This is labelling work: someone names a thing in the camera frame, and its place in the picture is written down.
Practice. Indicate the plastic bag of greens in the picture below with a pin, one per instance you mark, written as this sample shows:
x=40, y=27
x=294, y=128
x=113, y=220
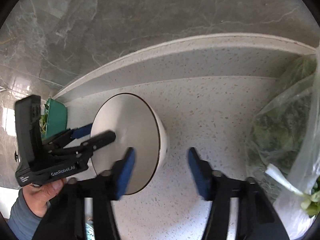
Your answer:
x=282, y=148

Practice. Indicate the floral patterned small bowl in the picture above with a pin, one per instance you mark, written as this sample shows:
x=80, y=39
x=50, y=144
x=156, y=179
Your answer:
x=136, y=125

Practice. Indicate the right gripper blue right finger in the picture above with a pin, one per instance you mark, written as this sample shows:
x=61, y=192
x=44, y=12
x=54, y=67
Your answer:
x=202, y=174

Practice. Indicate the teal basket with greens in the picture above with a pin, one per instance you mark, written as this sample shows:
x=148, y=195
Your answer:
x=54, y=119

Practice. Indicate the teal rimmed floral plate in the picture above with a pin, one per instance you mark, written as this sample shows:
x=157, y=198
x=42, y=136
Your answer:
x=89, y=231

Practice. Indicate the person's left hand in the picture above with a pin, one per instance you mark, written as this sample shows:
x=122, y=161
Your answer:
x=37, y=198

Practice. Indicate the grey sleeved left forearm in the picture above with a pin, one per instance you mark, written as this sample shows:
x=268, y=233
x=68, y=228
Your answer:
x=22, y=221

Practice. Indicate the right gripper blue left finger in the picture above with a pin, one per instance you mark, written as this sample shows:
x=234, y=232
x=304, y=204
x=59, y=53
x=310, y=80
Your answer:
x=121, y=173

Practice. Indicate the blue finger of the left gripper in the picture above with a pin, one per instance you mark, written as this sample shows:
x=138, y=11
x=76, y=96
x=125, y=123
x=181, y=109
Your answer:
x=81, y=132

